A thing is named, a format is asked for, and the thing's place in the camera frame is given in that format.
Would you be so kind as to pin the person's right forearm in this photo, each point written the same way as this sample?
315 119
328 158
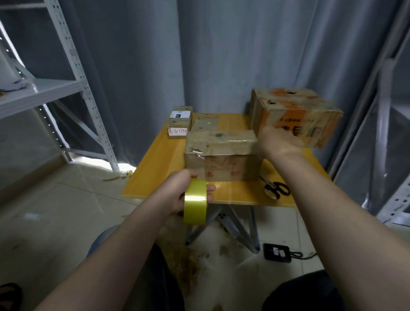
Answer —
357 242

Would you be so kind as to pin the large orange print cardboard box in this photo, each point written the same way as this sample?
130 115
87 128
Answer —
298 110

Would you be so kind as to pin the yellow tape roll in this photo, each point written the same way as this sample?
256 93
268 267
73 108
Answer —
196 204

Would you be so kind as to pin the black sandal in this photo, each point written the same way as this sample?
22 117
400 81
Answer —
2 295

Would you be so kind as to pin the person's right hand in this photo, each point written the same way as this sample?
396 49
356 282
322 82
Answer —
280 143

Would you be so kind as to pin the long white-labelled cardboard box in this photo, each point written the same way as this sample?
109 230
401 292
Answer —
180 120

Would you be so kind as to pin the medium brown cardboard box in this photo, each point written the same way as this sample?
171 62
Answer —
218 154

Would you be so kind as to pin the grey curtain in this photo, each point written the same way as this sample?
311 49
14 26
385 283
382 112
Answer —
196 45

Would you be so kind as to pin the yellow wooden table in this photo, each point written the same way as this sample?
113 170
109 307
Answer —
150 175

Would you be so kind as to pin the person's left hand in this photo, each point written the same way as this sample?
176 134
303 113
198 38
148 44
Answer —
176 193

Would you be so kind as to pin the grey metal shelf unit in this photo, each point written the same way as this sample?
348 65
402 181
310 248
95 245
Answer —
38 92
389 134

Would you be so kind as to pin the person's left forearm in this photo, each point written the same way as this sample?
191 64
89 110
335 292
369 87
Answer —
98 264

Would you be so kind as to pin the person's right leg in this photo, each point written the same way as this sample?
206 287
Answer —
307 304

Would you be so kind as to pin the black power adapter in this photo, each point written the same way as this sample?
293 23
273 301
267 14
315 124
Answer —
277 252

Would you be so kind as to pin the small cardboard box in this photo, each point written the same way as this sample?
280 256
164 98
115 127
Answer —
206 121

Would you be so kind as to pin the tape scraps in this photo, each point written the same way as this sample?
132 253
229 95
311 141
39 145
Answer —
187 258

